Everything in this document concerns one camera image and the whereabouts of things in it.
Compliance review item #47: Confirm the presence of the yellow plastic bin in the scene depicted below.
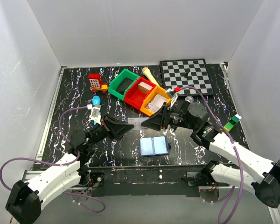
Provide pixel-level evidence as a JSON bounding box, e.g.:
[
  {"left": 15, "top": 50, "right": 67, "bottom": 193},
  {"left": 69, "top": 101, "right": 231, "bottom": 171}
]
[{"left": 140, "top": 86, "right": 171, "bottom": 116}]

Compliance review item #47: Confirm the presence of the black silver microphone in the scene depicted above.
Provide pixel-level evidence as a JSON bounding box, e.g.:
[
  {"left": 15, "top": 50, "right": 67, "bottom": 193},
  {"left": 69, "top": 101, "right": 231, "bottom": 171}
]
[{"left": 180, "top": 96, "right": 194, "bottom": 112}]

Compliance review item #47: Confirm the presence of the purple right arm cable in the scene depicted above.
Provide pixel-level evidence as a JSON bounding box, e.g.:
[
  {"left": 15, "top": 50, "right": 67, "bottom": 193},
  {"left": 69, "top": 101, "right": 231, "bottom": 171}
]
[{"left": 177, "top": 85, "right": 245, "bottom": 224}]

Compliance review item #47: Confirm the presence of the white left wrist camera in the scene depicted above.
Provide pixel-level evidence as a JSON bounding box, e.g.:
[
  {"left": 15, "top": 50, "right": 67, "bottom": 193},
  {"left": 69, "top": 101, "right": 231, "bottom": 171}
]
[{"left": 87, "top": 104, "right": 101, "bottom": 124}]

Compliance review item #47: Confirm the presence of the black white chessboard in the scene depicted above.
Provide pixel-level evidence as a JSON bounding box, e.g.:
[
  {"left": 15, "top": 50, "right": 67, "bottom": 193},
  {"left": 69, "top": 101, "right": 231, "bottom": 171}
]
[{"left": 160, "top": 58, "right": 214, "bottom": 96}]

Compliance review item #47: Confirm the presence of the green plastic bin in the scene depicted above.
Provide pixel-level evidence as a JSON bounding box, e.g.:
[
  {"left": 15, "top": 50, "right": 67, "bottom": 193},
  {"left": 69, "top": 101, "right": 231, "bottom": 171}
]
[{"left": 108, "top": 69, "right": 140, "bottom": 101}]

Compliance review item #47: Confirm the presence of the green lego brick stack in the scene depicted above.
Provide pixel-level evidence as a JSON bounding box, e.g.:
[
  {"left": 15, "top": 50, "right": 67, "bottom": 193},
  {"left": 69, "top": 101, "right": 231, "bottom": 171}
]
[{"left": 224, "top": 114, "right": 242, "bottom": 132}]

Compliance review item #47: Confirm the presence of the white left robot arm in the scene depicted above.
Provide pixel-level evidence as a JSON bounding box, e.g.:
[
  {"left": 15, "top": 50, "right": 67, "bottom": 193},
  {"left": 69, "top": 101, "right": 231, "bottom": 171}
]
[{"left": 5, "top": 115, "right": 134, "bottom": 224}]

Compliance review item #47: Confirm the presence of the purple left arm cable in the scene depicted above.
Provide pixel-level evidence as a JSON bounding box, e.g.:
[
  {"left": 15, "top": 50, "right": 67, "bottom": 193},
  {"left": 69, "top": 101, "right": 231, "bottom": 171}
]
[{"left": 0, "top": 105, "right": 106, "bottom": 213}]

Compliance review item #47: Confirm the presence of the navy blue card holder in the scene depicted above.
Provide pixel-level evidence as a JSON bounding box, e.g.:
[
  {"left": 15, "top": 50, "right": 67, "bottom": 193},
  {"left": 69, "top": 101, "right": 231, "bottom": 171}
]
[{"left": 138, "top": 136, "right": 171, "bottom": 157}]

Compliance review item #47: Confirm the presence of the white cards stack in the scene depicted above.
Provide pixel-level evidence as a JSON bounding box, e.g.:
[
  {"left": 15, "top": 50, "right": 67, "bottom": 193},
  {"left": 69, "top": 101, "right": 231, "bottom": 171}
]
[{"left": 146, "top": 94, "right": 168, "bottom": 113}]

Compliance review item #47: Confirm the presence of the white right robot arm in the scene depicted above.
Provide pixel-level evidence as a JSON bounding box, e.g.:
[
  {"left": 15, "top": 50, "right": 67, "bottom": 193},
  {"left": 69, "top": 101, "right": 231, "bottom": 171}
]
[{"left": 141, "top": 102, "right": 280, "bottom": 208}]

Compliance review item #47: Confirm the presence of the white VIP credit card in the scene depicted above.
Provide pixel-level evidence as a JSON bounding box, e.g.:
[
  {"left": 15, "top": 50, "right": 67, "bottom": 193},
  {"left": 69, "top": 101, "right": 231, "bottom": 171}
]
[{"left": 127, "top": 117, "right": 148, "bottom": 131}]

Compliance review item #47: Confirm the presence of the red plastic bin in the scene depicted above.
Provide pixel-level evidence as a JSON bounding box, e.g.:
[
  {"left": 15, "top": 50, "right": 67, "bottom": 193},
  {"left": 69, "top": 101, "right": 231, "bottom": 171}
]
[{"left": 124, "top": 77, "right": 156, "bottom": 111}]

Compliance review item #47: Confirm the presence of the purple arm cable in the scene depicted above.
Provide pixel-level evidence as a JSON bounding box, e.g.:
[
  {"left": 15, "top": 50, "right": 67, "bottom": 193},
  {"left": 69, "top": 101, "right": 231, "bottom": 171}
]
[
  {"left": 177, "top": 85, "right": 245, "bottom": 224},
  {"left": 0, "top": 105, "right": 106, "bottom": 213}
]

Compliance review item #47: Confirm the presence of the blue toy microphone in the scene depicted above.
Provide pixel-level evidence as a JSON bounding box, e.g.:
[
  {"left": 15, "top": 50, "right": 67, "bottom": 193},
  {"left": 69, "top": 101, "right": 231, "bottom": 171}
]
[{"left": 91, "top": 96, "right": 101, "bottom": 125}]

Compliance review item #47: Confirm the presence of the cream toy microphone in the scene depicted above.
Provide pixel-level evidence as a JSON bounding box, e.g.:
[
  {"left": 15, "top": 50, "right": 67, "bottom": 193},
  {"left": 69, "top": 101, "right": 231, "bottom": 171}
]
[{"left": 142, "top": 67, "right": 159, "bottom": 86}]

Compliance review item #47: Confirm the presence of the red yellow toy train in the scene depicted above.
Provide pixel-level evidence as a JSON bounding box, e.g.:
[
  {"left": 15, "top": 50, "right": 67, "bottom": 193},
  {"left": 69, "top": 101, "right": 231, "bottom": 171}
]
[{"left": 88, "top": 73, "right": 109, "bottom": 93}]

